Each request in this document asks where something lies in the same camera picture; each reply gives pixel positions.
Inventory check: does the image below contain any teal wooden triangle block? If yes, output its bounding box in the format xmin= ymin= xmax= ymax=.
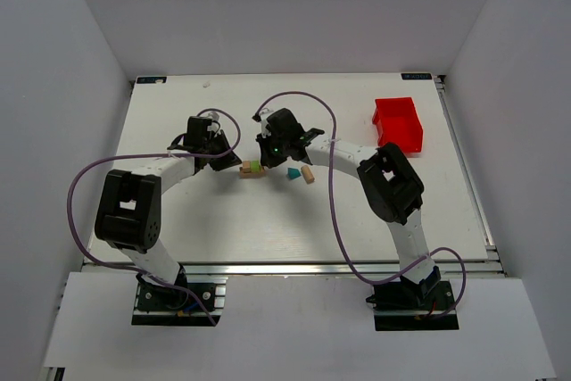
xmin=287 ymin=168 xmax=302 ymax=180

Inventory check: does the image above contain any natural wooden arch block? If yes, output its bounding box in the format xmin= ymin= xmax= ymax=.
xmin=301 ymin=165 xmax=315 ymax=184

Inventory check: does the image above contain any green wooden cube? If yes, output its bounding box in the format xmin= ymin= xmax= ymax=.
xmin=251 ymin=161 xmax=261 ymax=172

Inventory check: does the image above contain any long natural wooden block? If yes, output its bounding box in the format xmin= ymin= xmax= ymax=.
xmin=238 ymin=168 xmax=267 ymax=178

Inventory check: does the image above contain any red plastic bin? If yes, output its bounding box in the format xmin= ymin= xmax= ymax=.
xmin=372 ymin=97 xmax=424 ymax=154

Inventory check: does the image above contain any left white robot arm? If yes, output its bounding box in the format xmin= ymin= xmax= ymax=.
xmin=95 ymin=109 xmax=241 ymax=286

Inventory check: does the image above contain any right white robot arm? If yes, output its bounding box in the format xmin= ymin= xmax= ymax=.
xmin=253 ymin=108 xmax=441 ymax=300

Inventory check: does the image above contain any blue label sticker left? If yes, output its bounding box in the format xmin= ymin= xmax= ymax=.
xmin=136 ymin=76 xmax=167 ymax=85

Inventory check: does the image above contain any blue label sticker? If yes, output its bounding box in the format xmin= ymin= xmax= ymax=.
xmin=136 ymin=76 xmax=167 ymax=85
xmin=401 ymin=72 xmax=433 ymax=80

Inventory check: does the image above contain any blue label sticker right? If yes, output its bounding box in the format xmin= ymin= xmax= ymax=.
xmin=401 ymin=72 xmax=433 ymax=80

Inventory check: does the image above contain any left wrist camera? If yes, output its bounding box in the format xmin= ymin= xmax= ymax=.
xmin=203 ymin=111 xmax=221 ymax=136

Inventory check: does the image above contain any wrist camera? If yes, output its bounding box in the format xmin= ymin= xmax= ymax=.
xmin=252 ymin=107 xmax=274 ymax=138
xmin=203 ymin=111 xmax=221 ymax=136

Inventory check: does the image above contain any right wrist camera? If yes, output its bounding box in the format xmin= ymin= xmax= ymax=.
xmin=252 ymin=107 xmax=274 ymax=138

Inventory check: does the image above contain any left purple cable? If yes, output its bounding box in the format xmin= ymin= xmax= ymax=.
xmin=66 ymin=108 xmax=242 ymax=327

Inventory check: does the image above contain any purple cable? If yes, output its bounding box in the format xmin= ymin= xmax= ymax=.
xmin=252 ymin=91 xmax=468 ymax=318
xmin=66 ymin=108 xmax=242 ymax=327

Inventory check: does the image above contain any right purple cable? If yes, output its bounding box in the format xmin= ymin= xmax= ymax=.
xmin=252 ymin=91 xmax=468 ymax=318

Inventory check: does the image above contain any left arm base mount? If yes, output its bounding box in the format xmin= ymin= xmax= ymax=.
xmin=131 ymin=279 xmax=226 ymax=327

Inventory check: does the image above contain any aluminium table frame rail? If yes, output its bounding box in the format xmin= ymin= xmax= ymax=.
xmin=84 ymin=260 xmax=505 ymax=277

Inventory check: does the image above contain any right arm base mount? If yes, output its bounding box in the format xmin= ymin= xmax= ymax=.
xmin=365 ymin=281 xmax=459 ymax=332

